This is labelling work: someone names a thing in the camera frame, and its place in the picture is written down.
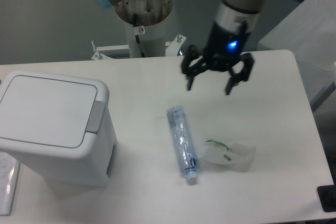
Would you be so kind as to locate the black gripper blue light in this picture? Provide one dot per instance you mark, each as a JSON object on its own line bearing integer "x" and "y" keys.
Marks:
{"x": 221, "y": 53}

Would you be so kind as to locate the white push-lid trash can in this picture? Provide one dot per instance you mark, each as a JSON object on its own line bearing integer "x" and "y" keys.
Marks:
{"x": 59, "y": 126}

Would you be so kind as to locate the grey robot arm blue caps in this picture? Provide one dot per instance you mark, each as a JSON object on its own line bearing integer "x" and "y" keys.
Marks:
{"x": 230, "y": 14}

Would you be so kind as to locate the crushed clear plastic bottle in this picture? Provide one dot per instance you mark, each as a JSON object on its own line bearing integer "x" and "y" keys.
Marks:
{"x": 183, "y": 144}

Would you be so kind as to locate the grey cabinet beside table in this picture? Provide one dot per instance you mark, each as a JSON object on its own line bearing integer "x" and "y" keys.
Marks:
{"x": 309, "y": 33}

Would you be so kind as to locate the crumpled clear plastic wrapper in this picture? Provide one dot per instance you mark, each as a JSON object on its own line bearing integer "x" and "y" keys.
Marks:
{"x": 229, "y": 155}

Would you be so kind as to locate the black device at table edge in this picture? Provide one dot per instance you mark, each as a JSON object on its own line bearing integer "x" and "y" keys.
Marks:
{"x": 326, "y": 195}

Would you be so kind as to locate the laminated paper sheet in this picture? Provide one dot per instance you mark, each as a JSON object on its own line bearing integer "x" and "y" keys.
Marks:
{"x": 9, "y": 176}

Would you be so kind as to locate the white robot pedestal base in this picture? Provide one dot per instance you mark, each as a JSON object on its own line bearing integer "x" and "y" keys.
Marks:
{"x": 147, "y": 40}

